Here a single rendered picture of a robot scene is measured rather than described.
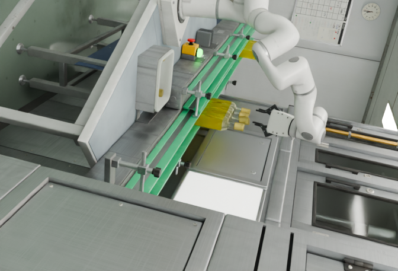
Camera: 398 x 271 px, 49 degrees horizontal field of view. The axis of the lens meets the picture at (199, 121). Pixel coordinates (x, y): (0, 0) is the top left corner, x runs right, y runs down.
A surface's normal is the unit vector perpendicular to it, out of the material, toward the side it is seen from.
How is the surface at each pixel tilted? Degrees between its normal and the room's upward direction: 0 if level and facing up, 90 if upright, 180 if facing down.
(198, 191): 90
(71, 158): 90
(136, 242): 90
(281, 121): 109
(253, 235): 90
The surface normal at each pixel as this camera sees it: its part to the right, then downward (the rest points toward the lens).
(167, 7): -0.28, 0.80
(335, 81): -0.26, 0.41
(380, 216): 0.11, -0.89
